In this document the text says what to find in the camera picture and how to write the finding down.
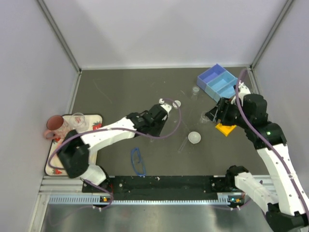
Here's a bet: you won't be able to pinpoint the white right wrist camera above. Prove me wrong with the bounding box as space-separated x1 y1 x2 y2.
238 81 251 106

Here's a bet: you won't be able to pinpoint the small clear glass beaker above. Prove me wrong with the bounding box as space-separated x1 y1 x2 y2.
199 112 210 124

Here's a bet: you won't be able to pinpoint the clear glass test tube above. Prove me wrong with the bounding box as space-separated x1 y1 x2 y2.
178 137 188 154

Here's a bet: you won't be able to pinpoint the white round dish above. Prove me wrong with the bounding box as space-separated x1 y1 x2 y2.
188 131 201 145

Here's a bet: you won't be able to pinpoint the yellow test tube rack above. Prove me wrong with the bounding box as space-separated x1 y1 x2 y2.
215 123 237 137

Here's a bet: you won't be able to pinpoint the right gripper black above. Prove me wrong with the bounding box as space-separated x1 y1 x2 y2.
204 96 251 129

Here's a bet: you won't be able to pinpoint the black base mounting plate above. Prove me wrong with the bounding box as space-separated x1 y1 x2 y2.
82 174 229 201

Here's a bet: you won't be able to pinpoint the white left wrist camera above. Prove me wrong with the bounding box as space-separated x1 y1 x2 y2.
159 98 172 114

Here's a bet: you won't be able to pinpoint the small white plastic cup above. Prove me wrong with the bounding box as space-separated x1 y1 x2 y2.
172 100 181 109

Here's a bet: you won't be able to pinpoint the blue safety glasses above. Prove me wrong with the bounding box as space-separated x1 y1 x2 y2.
130 147 146 177

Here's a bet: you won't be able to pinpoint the pink patterned mug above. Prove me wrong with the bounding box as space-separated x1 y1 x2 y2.
43 115 73 140

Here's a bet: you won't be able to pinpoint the three-compartment blue organizer box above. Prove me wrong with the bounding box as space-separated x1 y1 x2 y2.
197 64 237 102

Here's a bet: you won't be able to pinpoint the clear drinking glass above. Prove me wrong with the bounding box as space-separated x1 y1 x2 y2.
69 113 88 133

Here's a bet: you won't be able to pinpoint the grey slotted cable duct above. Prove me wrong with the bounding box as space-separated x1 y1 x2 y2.
48 195 244 205

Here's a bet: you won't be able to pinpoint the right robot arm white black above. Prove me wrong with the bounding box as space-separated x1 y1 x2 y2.
205 94 309 232

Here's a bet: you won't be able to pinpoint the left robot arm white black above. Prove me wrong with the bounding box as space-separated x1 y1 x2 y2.
57 103 172 192

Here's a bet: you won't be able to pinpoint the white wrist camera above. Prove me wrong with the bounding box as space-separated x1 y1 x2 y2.
238 81 251 106
159 98 172 114

